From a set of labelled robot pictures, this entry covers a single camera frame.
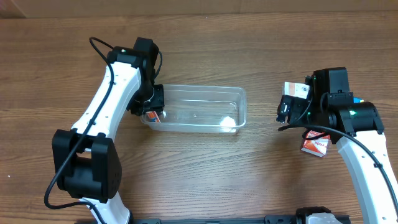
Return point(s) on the orange tube white cap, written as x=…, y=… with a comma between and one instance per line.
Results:
x=152, y=116

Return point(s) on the red white small box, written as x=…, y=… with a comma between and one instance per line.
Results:
x=315, y=143

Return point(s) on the clear plastic container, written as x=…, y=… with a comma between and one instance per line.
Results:
x=201, y=109

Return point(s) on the blue yellow VapoDrops box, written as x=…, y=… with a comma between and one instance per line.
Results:
x=358, y=100

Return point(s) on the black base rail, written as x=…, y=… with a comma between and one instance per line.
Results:
x=302, y=216

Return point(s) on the white orange plaster box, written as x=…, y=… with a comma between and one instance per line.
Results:
x=298, y=90

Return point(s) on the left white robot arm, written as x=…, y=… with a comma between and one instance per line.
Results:
x=87, y=165

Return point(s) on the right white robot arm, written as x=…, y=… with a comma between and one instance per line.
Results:
x=357, y=131

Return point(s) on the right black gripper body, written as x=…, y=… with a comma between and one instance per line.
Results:
x=290, y=109

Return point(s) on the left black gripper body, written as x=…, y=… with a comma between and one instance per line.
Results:
x=152, y=104

